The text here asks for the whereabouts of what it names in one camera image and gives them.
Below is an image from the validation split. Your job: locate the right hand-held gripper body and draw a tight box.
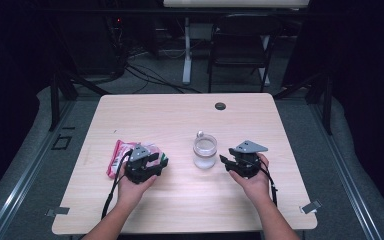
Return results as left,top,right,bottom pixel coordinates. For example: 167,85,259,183
228,139,270,180

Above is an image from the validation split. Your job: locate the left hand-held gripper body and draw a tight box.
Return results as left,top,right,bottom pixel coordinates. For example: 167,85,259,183
124,143,170,185

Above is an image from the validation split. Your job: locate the pink snack packet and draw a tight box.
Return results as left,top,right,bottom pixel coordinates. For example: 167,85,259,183
105,139,166,180

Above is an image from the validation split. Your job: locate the person's right hand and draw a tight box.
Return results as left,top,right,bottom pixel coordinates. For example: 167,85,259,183
228,152,272,205

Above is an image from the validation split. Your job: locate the person's left hand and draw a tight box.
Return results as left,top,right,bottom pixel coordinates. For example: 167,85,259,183
115,162,158,209

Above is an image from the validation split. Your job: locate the grey metal table clip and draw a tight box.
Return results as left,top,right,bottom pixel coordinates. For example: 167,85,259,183
300,199,323,215
45,206,71,218

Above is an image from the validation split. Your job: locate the white desk leg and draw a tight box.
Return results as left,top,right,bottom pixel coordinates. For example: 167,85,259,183
260,34,272,88
181,16,194,86

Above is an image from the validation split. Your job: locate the black metal stand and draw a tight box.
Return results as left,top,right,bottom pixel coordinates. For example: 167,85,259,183
272,71,334,136
47,69,112,132

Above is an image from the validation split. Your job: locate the black folding chair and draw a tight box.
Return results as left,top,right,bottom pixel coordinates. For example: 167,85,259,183
207,13,283,94

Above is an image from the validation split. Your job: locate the dark cabinet with red light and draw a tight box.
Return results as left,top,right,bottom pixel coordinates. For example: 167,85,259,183
55,13,128,76

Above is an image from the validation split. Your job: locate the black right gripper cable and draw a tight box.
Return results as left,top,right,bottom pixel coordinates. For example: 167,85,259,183
259,158,279,208

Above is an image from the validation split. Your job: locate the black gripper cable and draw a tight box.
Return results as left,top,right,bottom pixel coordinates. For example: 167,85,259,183
101,150,134,220
259,158,279,208

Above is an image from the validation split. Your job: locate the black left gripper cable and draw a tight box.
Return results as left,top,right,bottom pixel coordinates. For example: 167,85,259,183
101,150,134,220

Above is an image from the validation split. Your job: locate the bundle of black floor cables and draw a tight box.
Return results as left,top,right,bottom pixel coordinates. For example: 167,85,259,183
123,62,202,95

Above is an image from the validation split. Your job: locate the aluminium floor rail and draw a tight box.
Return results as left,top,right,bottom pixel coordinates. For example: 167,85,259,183
307,99,384,240
0,99,77,240

